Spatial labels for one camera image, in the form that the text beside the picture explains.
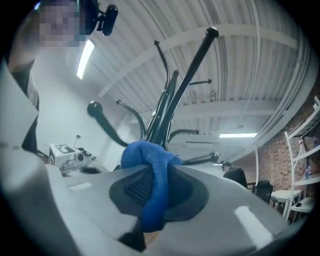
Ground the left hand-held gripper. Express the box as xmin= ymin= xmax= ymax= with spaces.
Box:
xmin=48 ymin=143 xmax=111 ymax=175

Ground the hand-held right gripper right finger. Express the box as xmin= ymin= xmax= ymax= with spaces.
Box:
xmin=147 ymin=163 xmax=288 ymax=256

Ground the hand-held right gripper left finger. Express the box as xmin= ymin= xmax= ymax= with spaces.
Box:
xmin=0 ymin=147 xmax=155 ymax=256

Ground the blue cloth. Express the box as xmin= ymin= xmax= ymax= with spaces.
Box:
xmin=120 ymin=140 xmax=183 ymax=232

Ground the black coat rack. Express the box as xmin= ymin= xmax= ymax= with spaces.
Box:
xmin=86 ymin=26 xmax=221 ymax=166

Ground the black office chair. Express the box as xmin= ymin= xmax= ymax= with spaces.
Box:
xmin=252 ymin=179 xmax=273 ymax=205

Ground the small white square table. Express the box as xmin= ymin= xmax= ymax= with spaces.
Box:
xmin=271 ymin=189 xmax=303 ymax=216

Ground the ceiling tube light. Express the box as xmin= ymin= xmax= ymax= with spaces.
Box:
xmin=219 ymin=132 xmax=258 ymax=139
xmin=76 ymin=39 xmax=96 ymax=80

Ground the white metal shelving unit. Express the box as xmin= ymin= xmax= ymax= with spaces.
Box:
xmin=284 ymin=96 xmax=320 ymax=223

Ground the person's head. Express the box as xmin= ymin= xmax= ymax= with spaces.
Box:
xmin=32 ymin=0 xmax=93 ymax=48

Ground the black head-mounted camera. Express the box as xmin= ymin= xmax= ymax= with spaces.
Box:
xmin=96 ymin=4 xmax=119 ymax=36

